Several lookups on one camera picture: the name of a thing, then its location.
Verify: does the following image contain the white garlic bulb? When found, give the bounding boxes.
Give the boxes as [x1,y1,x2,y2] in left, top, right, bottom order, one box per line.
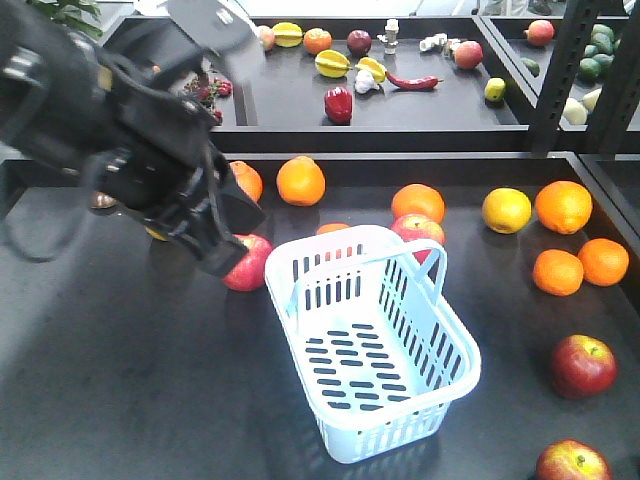
[354,70,380,95]

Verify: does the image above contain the red-yellow apple front right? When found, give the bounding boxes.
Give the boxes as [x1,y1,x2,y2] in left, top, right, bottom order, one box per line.
[535,438,613,480]

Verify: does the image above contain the pink-red apple centre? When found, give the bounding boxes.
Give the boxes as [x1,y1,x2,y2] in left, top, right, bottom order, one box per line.
[390,213,446,246]

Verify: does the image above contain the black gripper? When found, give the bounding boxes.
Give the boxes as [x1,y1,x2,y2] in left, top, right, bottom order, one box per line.
[82,43,265,278]

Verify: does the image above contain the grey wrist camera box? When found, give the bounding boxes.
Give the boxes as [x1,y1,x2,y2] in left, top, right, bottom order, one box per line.
[166,0,266,82]

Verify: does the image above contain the black wood-panel fruit stand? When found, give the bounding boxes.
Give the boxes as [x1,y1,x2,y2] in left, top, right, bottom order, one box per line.
[0,14,640,480]

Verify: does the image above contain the pink-red apple far left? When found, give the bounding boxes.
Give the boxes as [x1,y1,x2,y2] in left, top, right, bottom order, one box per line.
[223,234,273,292]

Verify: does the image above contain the light blue plastic basket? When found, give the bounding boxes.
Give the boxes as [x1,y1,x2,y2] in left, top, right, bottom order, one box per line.
[265,225,481,464]

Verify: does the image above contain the pink-red apple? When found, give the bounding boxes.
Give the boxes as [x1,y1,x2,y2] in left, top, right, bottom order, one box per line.
[223,234,273,292]
[390,213,446,246]

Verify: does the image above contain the yellow starfruit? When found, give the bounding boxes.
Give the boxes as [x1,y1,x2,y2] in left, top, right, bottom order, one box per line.
[314,49,352,78]
[355,56,387,84]

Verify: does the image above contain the red bell pepper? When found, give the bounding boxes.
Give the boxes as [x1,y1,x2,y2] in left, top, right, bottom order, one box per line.
[323,86,353,125]

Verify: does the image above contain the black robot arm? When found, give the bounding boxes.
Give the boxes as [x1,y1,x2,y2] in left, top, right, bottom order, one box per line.
[1,1,264,277]

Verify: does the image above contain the dark purple onion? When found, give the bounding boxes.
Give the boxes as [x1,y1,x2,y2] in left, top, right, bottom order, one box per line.
[346,29,372,57]

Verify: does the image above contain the yellow starfruit left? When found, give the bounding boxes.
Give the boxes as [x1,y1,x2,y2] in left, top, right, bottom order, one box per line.
[314,49,352,78]

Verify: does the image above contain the small orange lower left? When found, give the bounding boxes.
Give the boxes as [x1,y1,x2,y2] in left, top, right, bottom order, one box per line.
[532,249,584,297]

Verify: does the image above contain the small orange centre left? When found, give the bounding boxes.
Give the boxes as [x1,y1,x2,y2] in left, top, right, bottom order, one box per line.
[316,222,350,261]

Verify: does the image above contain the small orange lower right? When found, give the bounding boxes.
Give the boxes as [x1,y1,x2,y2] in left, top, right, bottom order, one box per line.
[578,238,630,287]

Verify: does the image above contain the small orange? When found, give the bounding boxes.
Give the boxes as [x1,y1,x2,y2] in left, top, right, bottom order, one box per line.
[578,238,630,287]
[532,249,584,297]
[316,222,350,261]

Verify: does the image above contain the dark red apple upper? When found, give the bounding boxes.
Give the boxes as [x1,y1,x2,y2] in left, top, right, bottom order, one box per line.
[550,334,618,400]

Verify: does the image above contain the yellow-green apple front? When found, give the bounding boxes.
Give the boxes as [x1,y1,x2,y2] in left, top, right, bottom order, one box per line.
[145,227,168,242]

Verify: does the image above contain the black perforated upright post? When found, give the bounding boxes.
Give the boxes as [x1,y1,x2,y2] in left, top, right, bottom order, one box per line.
[527,0,601,154]

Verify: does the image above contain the yellow starfruit right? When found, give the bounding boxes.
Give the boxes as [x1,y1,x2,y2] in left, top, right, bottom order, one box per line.
[355,56,387,84]

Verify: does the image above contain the red chili pepper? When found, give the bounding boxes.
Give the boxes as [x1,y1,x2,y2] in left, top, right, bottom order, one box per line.
[386,71,444,91]

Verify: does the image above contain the yellow orange right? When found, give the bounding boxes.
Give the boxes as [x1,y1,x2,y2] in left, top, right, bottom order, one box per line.
[482,187,532,234]

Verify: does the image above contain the orange behind centre apple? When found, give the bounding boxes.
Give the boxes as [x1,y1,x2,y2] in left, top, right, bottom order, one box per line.
[391,183,446,223]

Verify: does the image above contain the large orange far right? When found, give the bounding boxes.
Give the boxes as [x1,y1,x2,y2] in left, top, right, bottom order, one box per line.
[534,180,593,235]

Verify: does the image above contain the red apple rear tray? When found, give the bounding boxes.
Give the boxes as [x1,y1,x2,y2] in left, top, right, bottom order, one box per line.
[453,40,484,70]

